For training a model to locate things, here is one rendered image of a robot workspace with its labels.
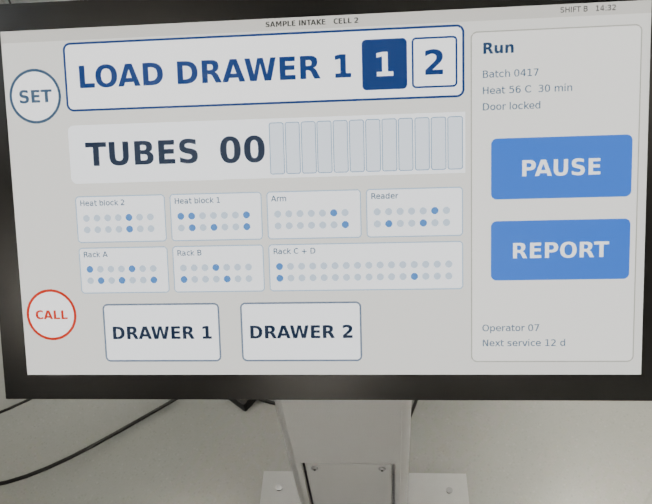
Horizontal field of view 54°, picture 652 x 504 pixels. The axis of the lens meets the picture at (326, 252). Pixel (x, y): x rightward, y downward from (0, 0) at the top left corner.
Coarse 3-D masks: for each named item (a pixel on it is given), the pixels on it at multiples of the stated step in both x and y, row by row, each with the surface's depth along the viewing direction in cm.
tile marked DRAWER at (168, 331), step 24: (120, 312) 50; (144, 312) 50; (168, 312) 50; (192, 312) 50; (216, 312) 49; (120, 336) 50; (144, 336) 50; (168, 336) 50; (192, 336) 50; (216, 336) 50; (120, 360) 51; (144, 360) 50; (168, 360) 50; (192, 360) 50; (216, 360) 50
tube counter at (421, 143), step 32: (224, 128) 48; (256, 128) 48; (288, 128) 47; (320, 128) 47; (352, 128) 47; (384, 128) 47; (416, 128) 47; (448, 128) 46; (224, 160) 48; (256, 160) 48; (288, 160) 48; (320, 160) 48; (352, 160) 47; (384, 160) 47; (416, 160) 47; (448, 160) 47
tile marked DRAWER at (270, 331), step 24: (240, 312) 49; (264, 312) 49; (288, 312) 49; (312, 312) 49; (336, 312) 49; (360, 312) 49; (240, 336) 50; (264, 336) 49; (288, 336) 49; (312, 336) 49; (336, 336) 49; (360, 336) 49; (264, 360) 50; (288, 360) 49; (312, 360) 49; (336, 360) 49; (360, 360) 49
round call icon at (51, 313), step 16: (32, 288) 51; (48, 288) 50; (64, 288) 50; (32, 304) 51; (48, 304) 51; (64, 304) 50; (32, 320) 51; (48, 320) 51; (64, 320) 51; (32, 336) 51; (48, 336) 51; (64, 336) 51
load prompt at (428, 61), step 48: (96, 48) 48; (144, 48) 48; (192, 48) 47; (240, 48) 47; (288, 48) 47; (336, 48) 46; (384, 48) 46; (432, 48) 46; (96, 96) 48; (144, 96) 48; (192, 96) 48; (240, 96) 47; (288, 96) 47; (336, 96) 47; (384, 96) 47; (432, 96) 46
